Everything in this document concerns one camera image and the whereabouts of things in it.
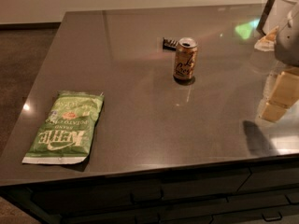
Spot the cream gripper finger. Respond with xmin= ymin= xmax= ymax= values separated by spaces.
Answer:
xmin=259 ymin=70 xmax=299 ymax=122

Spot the orange sparkling water can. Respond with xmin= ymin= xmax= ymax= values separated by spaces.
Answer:
xmin=173 ymin=37 xmax=198 ymax=80

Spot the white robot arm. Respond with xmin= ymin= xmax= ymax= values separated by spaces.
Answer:
xmin=258 ymin=3 xmax=299 ymax=122

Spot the green jalapeno chip bag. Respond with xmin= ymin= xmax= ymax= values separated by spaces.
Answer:
xmin=22 ymin=91 xmax=105 ymax=164

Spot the dark drawer cabinet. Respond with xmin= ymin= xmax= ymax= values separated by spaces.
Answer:
xmin=1 ymin=161 xmax=299 ymax=224

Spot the small black table outlet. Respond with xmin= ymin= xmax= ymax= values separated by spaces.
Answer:
xmin=163 ymin=37 xmax=178 ymax=51

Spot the black drawer handle lower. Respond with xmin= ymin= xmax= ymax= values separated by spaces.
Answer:
xmin=285 ymin=192 xmax=299 ymax=205

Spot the black drawer handle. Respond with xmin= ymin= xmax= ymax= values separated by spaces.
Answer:
xmin=285 ymin=192 xmax=299 ymax=205
xmin=262 ymin=211 xmax=282 ymax=222
xmin=130 ymin=189 xmax=164 ymax=204

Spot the black drawer handle right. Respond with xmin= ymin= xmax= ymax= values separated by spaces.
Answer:
xmin=262 ymin=211 xmax=282 ymax=222

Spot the black drawer handle left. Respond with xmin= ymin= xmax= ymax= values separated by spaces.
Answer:
xmin=130 ymin=189 xmax=164 ymax=204

